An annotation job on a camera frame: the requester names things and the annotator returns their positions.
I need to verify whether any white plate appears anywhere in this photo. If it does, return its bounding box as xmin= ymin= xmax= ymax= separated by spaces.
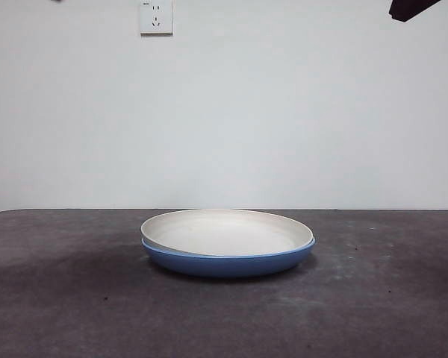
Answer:
xmin=140 ymin=208 xmax=315 ymax=257

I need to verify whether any blue plate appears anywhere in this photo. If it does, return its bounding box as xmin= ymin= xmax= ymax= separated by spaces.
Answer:
xmin=141 ymin=237 xmax=317 ymax=279

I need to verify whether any white wall socket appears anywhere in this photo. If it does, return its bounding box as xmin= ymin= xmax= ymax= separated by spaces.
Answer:
xmin=140 ymin=0 xmax=174 ymax=37

